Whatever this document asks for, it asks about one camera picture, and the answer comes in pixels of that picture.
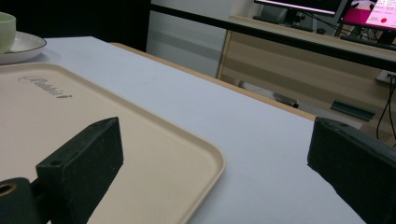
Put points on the grey power strip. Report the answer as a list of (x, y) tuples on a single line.
[(386, 76)]

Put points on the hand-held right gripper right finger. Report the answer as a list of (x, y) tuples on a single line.
[(355, 165)]

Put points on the white plate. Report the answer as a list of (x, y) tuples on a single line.
[(23, 46)]

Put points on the pale green cup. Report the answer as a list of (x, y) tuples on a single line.
[(6, 31)]

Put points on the dark computer monitor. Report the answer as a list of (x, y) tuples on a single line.
[(299, 5)]

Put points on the computer monitor with pink screen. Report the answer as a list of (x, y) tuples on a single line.
[(370, 14)]

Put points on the dark flat bracket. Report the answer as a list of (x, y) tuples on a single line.
[(352, 110)]

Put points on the beige plastic tray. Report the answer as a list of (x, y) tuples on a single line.
[(93, 124)]

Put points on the wooden desk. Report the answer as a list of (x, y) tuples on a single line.
[(295, 71)]

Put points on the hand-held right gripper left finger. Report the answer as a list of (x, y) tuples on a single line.
[(84, 161)]

